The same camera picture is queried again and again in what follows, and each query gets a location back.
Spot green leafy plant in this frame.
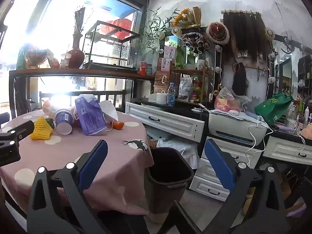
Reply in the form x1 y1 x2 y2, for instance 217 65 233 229
138 7 171 54

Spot sunflower bouquet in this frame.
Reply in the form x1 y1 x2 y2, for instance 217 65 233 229
173 7 202 29

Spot yellow foam fruit net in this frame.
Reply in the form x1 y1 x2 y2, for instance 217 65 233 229
30 116 54 140

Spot vanity mirror with bulbs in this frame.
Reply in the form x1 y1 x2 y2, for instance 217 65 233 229
265 28 312 103

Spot dark brown trash bin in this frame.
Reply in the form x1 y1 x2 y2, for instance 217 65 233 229
144 147 195 218

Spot hanging brown hair extensions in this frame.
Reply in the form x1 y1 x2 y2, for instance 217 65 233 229
223 11 271 64

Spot black balcony railing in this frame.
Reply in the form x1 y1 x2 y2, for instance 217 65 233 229
39 90 126 113

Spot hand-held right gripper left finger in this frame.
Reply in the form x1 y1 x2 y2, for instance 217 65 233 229
27 139 149 234

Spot hair straightener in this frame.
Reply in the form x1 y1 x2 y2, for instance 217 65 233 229
191 103 210 113

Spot red ornate hat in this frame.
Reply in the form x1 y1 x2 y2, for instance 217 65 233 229
206 22 230 45

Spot clear bag dark contents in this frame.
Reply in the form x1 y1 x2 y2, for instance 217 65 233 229
178 77 192 102

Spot orange white snack bag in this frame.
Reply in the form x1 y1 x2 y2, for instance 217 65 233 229
42 99 58 118

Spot small wooden rack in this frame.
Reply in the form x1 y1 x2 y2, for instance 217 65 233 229
171 62 211 103

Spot dried reed bunch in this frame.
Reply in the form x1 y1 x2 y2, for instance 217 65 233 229
73 7 86 36

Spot green tote bag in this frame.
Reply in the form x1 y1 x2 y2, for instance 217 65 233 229
254 93 294 126

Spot white printer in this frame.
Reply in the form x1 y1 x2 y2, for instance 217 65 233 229
208 109 274 147

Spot wooden top black shelf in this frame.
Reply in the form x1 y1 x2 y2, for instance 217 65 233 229
9 68 156 117

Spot purple tissue packet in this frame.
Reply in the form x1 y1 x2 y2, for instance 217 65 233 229
74 95 108 136

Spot wide white drawer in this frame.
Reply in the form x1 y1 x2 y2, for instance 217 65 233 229
125 102 205 143

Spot white crumpled tissue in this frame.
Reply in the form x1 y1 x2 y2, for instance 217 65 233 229
99 100 119 132

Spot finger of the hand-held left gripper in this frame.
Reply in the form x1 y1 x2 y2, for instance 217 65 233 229
0 140 20 167
0 121 35 142

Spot pink printed box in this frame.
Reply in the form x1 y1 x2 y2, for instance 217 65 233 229
164 46 176 59

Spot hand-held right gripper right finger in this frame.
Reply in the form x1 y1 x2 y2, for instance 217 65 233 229
202 138 293 234

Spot lion head ornament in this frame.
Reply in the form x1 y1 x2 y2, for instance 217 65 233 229
182 30 211 54

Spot white cable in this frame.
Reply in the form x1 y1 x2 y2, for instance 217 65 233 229
244 116 274 169

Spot pink polka dot tablecloth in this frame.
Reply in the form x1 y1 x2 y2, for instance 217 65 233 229
0 108 154 225

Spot red lantern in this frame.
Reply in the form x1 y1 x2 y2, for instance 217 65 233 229
99 18 132 40

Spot red ceramic vase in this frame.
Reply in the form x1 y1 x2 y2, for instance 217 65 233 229
67 33 85 69

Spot black wig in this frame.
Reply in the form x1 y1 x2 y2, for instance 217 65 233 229
232 62 249 96

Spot plastic bag red packets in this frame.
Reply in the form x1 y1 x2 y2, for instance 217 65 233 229
214 87 250 113

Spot wire bird cage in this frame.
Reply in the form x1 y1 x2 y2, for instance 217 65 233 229
82 20 141 70

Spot white desk drawer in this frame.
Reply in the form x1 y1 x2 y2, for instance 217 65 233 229
263 135 312 166

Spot grey flat device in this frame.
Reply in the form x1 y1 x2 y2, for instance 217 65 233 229
146 128 176 142

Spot white drawer cabinet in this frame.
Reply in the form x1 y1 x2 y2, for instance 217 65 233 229
189 136 264 202

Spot stack of brown boxes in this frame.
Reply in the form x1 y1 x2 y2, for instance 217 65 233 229
154 58 172 94

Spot clear water bottle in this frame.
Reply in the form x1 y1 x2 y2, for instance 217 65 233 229
167 82 176 106

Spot brass bowl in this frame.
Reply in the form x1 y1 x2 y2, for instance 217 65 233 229
24 49 48 69

